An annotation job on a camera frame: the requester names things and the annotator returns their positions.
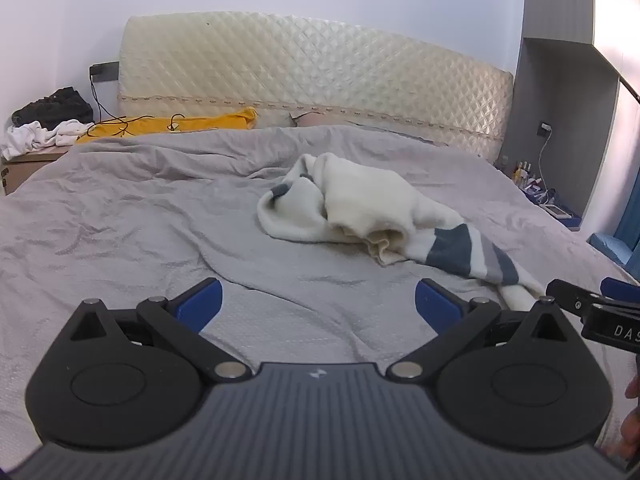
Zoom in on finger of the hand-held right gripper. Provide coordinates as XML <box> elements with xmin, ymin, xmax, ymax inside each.
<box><xmin>546</xmin><ymin>279</ymin><xmax>640</xmax><ymax>319</ymax></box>
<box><xmin>601</xmin><ymin>277</ymin><xmax>640</xmax><ymax>306</ymax></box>

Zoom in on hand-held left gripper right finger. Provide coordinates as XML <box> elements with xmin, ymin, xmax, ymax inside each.
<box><xmin>387</xmin><ymin>278</ymin><xmax>577</xmax><ymax>381</ymax></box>

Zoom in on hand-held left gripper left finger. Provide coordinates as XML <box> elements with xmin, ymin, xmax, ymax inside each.
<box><xmin>69</xmin><ymin>277</ymin><xmax>249</xmax><ymax>382</ymax></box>

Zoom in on white blue-striped fleece sweater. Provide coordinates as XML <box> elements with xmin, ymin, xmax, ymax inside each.
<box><xmin>256</xmin><ymin>152</ymin><xmax>548</xmax><ymax>312</ymax></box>

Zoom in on person's right hand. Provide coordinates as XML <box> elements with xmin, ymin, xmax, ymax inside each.
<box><xmin>619</xmin><ymin>374</ymin><xmax>640</xmax><ymax>461</ymax></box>

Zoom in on blue covered chair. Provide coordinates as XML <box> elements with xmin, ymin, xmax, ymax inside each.
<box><xmin>587</xmin><ymin>231</ymin><xmax>640</xmax><ymax>279</ymax></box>

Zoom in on blue curtain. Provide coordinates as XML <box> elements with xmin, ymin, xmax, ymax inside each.
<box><xmin>612</xmin><ymin>159</ymin><xmax>640</xmax><ymax>261</ymax></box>

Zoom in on blue tray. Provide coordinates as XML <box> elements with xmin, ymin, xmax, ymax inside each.
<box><xmin>520</xmin><ymin>184</ymin><xmax>584</xmax><ymax>222</ymax></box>

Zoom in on grey bed blanket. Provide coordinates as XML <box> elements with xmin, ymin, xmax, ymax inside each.
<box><xmin>0</xmin><ymin>122</ymin><xmax>640</xmax><ymax>463</ymax></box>

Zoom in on group of small bottles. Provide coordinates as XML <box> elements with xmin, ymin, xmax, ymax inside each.
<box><xmin>511</xmin><ymin>159</ymin><xmax>544</xmax><ymax>189</ymax></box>

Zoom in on yellow pillow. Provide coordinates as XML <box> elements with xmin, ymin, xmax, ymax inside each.
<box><xmin>75</xmin><ymin>106</ymin><xmax>258</xmax><ymax>144</ymax></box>

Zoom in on pink pillow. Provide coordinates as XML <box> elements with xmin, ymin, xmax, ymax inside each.
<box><xmin>290</xmin><ymin>111</ymin><xmax>362</xmax><ymax>129</ymax></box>

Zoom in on wooden nightstand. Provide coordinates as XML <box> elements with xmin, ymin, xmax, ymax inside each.
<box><xmin>0</xmin><ymin>147</ymin><xmax>69</xmax><ymax>196</ymax></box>

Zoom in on white crumpled cloth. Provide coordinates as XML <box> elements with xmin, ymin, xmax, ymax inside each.
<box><xmin>0</xmin><ymin>119</ymin><xmax>96</xmax><ymax>161</ymax></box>

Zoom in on black clothing pile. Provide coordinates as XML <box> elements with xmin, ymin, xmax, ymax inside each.
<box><xmin>11</xmin><ymin>86</ymin><xmax>96</xmax><ymax>128</ymax></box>

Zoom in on cream quilted headboard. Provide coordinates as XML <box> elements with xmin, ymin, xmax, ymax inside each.
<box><xmin>117</xmin><ymin>11</ymin><xmax>516</xmax><ymax>163</ymax></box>

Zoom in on white charging cable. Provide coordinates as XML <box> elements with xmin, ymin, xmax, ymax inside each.
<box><xmin>536</xmin><ymin>130</ymin><xmax>557</xmax><ymax>202</ymax></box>

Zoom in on grey wall cabinet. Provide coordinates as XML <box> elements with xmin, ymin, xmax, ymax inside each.
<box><xmin>492</xmin><ymin>0</ymin><xmax>632</xmax><ymax>233</ymax></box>

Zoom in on black cable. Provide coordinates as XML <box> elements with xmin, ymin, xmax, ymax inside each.
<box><xmin>87</xmin><ymin>79</ymin><xmax>186</xmax><ymax>137</ymax></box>

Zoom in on black wall socket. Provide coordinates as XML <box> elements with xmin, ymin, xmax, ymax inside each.
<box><xmin>89</xmin><ymin>60</ymin><xmax>120</xmax><ymax>85</ymax></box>

